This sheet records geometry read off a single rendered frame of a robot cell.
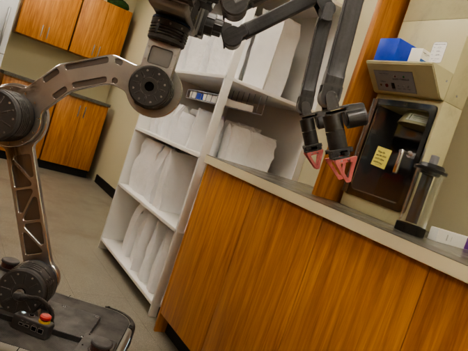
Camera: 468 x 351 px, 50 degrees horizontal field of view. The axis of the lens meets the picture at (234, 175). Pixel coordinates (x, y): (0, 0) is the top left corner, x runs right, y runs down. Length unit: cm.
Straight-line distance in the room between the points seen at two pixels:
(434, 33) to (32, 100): 149
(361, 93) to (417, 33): 31
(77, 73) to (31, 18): 459
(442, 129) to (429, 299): 71
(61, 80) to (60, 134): 447
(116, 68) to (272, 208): 79
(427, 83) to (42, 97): 136
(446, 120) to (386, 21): 51
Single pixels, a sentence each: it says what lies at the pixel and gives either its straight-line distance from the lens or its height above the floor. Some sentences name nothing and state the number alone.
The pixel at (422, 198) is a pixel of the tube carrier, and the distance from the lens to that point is 172.
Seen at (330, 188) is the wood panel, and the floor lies 99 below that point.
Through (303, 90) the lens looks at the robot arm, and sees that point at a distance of 200.
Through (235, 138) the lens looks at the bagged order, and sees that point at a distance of 288.
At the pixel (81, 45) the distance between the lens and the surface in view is 656.
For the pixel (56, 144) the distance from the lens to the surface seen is 637.
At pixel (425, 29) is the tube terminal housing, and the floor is 167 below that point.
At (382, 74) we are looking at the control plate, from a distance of 202.
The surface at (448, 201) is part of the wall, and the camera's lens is 231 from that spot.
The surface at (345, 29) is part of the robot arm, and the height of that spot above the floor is 146.
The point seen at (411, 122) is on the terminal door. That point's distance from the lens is 195.
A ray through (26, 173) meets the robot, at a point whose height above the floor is 70.
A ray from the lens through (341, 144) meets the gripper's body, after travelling 151.
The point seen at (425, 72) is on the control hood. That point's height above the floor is 148.
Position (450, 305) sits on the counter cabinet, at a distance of 141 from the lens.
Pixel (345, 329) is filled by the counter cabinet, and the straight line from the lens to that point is 163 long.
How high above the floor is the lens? 105
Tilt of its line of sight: 4 degrees down
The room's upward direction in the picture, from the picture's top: 18 degrees clockwise
